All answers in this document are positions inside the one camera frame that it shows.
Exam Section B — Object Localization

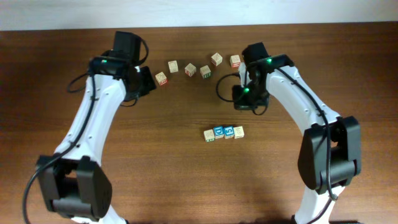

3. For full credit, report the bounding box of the blue 5 wooden block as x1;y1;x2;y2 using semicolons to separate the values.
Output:
224;126;234;139

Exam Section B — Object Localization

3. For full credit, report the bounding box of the wooden block red side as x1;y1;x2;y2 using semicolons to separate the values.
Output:
155;72;168;86

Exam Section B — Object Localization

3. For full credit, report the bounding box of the wooden block red letter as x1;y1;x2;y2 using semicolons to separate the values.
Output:
184;63;197;77

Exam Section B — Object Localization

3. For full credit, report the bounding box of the wooden block red leaf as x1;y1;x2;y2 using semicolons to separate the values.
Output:
233;126;244;139

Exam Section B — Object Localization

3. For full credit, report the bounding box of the plain wooden block outline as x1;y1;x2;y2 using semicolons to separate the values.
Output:
168;60;178;73

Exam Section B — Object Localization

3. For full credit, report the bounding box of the wooden block red I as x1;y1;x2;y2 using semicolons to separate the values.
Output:
211;53;223;67

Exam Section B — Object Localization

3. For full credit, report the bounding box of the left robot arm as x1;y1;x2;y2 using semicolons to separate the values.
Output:
22;31;156;223

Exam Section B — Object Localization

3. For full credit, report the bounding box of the blue D wooden block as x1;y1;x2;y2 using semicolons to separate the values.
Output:
213;126;225;139

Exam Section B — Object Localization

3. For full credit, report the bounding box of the wooden block green side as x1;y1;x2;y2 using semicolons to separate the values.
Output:
200;65;211;79

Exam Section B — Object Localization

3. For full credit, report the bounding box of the wooden block red bottom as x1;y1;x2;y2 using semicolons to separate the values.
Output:
229;55;241;68

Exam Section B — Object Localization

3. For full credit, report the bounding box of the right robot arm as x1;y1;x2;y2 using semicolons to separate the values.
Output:
232;42;362;223

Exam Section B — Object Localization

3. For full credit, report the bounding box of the wooden block green yellow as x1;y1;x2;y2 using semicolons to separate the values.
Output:
203;129;215;142

